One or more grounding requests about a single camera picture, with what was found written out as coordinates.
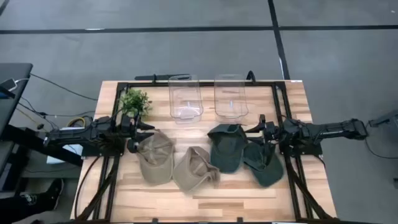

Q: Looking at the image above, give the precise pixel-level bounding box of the person's leg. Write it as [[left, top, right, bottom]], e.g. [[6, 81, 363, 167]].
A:
[[0, 194, 35, 224]]

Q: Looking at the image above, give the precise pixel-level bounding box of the white printed paper sheet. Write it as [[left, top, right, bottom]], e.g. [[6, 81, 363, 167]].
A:
[[46, 126, 84, 165]]

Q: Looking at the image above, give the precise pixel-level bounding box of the potted green plant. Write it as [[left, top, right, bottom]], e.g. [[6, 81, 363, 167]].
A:
[[119, 88, 153, 118]]

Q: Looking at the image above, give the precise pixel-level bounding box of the black desk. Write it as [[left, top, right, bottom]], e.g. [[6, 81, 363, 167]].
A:
[[0, 63, 83, 194]]

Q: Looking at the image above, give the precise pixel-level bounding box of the clear plastic bin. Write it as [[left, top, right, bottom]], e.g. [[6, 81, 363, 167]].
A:
[[168, 73, 204, 124], [213, 73, 249, 124]]

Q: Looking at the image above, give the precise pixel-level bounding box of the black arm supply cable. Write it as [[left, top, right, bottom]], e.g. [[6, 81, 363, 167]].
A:
[[73, 155, 102, 218]]

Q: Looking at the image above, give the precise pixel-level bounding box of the smartphone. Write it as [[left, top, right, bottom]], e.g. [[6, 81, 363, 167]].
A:
[[0, 77, 17, 91]]

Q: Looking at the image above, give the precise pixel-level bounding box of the person's shoe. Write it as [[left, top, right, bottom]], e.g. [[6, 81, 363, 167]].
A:
[[19, 178, 65, 215]]

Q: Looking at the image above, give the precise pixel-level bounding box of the beige baseball cap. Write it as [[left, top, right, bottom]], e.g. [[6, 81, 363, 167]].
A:
[[172, 146, 221, 192], [136, 129, 177, 185]]

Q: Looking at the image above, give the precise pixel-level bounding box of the black floor cable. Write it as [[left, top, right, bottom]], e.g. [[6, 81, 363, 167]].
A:
[[364, 121, 398, 160], [18, 96, 96, 119], [30, 73, 99, 102]]

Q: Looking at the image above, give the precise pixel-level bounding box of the yellow cable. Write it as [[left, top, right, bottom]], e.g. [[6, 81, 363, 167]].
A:
[[67, 116, 86, 128]]

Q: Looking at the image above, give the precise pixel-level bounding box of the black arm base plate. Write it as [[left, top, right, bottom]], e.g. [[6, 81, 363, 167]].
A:
[[81, 136, 125, 157], [278, 132, 323, 156]]

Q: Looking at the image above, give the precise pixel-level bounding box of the black aluminium table frame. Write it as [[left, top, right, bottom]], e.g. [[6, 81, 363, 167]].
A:
[[76, 81, 335, 223]]

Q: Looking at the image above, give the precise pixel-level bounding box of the dark green baseball cap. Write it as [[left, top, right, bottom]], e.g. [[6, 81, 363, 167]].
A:
[[243, 141, 284, 187], [207, 123, 249, 174]]

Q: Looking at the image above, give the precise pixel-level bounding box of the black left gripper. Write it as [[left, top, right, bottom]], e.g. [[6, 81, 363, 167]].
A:
[[120, 114, 155, 141]]

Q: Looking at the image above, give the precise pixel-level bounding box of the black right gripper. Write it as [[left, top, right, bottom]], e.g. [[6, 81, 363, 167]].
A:
[[245, 114, 280, 144]]

